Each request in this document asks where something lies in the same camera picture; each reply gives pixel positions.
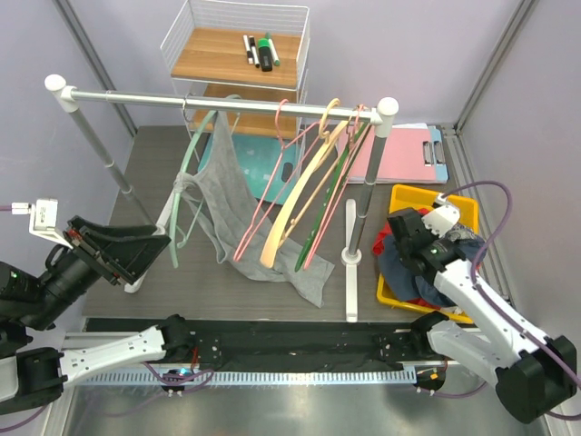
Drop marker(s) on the mint green hanger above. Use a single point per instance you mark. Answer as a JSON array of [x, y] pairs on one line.
[[218, 194]]

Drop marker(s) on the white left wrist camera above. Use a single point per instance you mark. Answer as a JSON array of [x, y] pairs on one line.
[[42, 219]]

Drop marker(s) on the teal folder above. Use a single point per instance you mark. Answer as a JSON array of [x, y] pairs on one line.
[[257, 156]]

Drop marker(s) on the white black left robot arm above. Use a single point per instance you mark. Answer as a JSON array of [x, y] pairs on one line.
[[37, 312]]

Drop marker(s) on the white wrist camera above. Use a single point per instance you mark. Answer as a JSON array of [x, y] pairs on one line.
[[444, 216], [42, 219]]

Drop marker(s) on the red t-shirt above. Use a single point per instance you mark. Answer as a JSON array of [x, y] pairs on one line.
[[385, 238]]

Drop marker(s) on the white slotted cable duct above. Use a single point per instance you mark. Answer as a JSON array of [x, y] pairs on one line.
[[142, 377]]

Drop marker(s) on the navy blue garment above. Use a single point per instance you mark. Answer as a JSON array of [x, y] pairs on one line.
[[405, 284]]

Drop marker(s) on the yellow plastic tray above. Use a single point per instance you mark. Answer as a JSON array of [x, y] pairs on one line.
[[405, 196]]

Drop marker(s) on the silver clothes rack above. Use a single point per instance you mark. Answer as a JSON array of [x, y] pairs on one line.
[[380, 117]]

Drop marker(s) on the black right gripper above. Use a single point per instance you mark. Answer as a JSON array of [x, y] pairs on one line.
[[434, 236]]

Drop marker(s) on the grey garment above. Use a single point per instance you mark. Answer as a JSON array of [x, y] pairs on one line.
[[308, 283]]

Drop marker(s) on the green capped marker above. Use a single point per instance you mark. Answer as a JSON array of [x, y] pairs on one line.
[[275, 58]]

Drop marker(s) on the green plastic hanger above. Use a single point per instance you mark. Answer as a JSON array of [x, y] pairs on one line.
[[327, 200]]

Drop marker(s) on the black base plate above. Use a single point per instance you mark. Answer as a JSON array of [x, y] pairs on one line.
[[302, 347]]

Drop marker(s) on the pink clipboard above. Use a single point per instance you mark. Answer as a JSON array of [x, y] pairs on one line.
[[403, 159]]

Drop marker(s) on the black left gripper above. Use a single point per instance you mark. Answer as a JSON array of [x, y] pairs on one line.
[[123, 252]]

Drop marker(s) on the white wire shelf basket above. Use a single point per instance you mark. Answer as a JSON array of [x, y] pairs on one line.
[[205, 56]]

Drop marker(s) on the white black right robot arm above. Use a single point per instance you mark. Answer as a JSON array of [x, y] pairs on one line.
[[531, 372]]

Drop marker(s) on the wooden hanger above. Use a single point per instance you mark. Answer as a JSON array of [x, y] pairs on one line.
[[275, 236]]

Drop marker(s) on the black white marker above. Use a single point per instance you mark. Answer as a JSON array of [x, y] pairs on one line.
[[247, 46], [254, 51]]

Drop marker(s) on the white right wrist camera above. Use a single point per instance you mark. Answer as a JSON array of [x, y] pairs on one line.
[[444, 216]]

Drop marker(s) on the green highlighter marker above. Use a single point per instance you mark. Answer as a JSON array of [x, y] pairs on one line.
[[265, 55]]

